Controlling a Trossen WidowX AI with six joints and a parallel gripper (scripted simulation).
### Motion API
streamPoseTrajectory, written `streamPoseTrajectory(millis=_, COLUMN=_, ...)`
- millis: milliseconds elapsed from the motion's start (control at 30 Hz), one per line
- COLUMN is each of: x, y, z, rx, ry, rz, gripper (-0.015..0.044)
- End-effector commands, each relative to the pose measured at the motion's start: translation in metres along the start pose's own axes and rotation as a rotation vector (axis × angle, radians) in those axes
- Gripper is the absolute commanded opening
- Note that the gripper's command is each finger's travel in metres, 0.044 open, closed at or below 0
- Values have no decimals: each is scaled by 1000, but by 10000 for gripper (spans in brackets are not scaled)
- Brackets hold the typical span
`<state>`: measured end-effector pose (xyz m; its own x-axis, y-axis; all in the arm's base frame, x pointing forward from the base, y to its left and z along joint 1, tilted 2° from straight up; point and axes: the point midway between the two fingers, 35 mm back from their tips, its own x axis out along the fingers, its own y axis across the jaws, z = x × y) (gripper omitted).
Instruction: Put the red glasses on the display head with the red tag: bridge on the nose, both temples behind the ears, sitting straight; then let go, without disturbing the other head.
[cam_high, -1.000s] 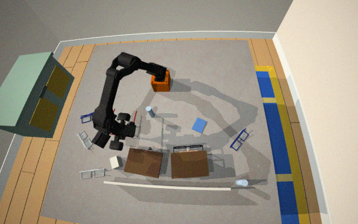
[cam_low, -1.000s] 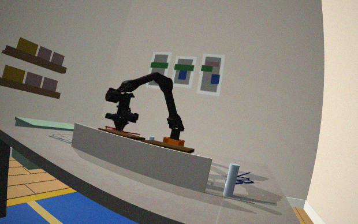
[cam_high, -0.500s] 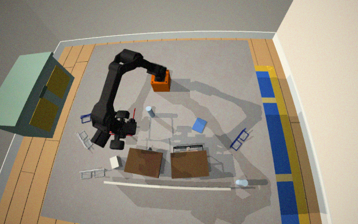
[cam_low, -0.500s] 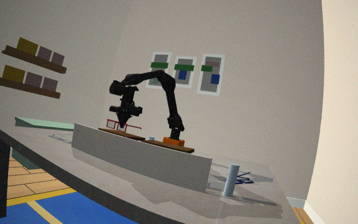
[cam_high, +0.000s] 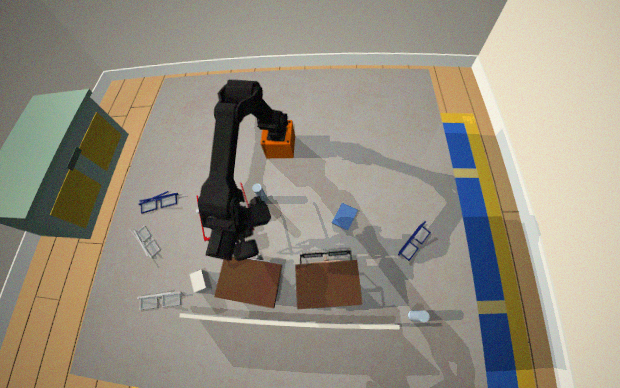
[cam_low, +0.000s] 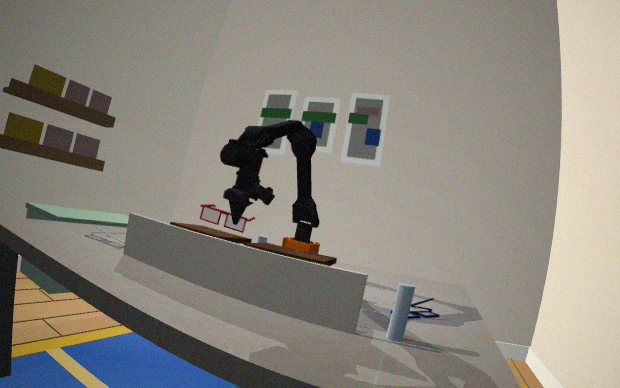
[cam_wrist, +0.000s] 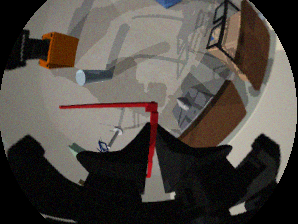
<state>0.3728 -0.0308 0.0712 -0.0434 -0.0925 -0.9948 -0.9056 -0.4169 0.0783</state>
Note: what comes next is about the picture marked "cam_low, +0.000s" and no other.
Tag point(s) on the grey rectangular panel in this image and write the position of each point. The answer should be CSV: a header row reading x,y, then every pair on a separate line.
x,y
324,295

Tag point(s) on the blue glasses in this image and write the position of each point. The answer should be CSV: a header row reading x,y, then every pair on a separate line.
x,y
428,314

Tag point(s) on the red glasses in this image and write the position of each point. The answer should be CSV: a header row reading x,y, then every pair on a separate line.
x,y
213,215

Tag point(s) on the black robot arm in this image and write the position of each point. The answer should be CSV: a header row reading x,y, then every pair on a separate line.
x,y
242,153

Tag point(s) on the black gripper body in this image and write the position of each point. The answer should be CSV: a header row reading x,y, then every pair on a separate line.
x,y
240,191

